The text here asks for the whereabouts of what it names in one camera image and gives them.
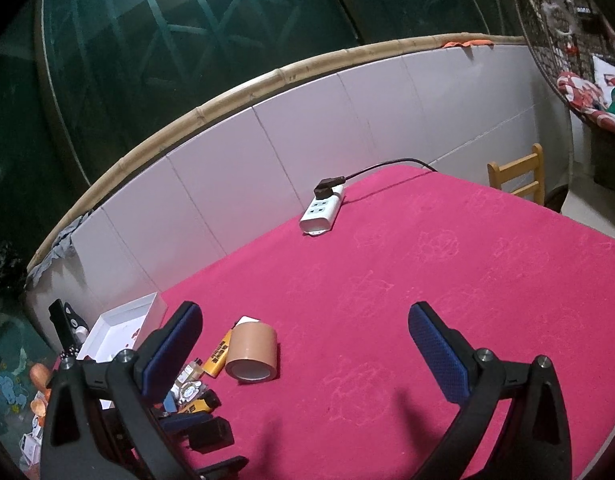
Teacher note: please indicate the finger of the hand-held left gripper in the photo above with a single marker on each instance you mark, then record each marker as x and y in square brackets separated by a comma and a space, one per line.
[185, 422]
[222, 464]

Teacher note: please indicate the white card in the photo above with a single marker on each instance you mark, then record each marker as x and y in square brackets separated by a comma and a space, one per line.
[246, 320]

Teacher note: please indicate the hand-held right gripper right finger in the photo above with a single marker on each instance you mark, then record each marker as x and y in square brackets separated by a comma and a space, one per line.
[437, 355]

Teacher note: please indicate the white pillow green print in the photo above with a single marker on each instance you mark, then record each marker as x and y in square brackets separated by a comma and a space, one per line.
[612, 85]

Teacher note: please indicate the red white patterned cushion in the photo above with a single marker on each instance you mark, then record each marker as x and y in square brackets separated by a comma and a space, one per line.
[582, 92]

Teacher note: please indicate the hanging wicker chair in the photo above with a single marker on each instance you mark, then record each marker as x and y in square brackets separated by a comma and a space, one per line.
[537, 35]

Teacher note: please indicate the white power strip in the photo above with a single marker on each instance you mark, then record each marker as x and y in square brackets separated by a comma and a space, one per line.
[320, 212]

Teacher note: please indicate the pink tablecloth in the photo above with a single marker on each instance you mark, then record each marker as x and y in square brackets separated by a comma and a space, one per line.
[387, 285]

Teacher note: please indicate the yellow lighter black cap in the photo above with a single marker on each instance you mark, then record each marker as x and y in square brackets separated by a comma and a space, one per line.
[200, 405]

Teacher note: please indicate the blue mouse print mat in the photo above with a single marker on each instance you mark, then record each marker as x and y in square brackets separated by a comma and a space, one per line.
[7, 380]

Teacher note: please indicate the black cat phone stand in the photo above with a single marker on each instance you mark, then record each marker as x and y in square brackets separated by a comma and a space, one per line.
[80, 324]

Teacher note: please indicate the black charger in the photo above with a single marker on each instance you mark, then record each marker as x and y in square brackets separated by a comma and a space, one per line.
[210, 435]

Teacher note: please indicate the white box tray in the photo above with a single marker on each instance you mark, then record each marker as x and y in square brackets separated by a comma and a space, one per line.
[117, 330]

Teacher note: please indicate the small dropper bottle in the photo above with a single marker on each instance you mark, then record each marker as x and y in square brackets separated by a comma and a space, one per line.
[192, 369]

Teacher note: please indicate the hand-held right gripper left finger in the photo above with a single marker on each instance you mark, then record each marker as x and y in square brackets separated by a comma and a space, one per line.
[170, 360]

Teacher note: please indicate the wooden chair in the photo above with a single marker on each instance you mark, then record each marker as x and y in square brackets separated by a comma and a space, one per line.
[517, 165]

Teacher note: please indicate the orange cloth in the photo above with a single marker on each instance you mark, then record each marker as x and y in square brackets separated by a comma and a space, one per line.
[467, 42]

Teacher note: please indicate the brown tape roll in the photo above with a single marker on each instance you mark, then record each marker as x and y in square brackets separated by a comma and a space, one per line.
[252, 345]

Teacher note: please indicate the bamboo rail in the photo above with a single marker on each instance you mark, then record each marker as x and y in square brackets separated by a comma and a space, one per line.
[287, 74]

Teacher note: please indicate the grey cloth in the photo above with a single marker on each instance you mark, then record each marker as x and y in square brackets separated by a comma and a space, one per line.
[62, 245]

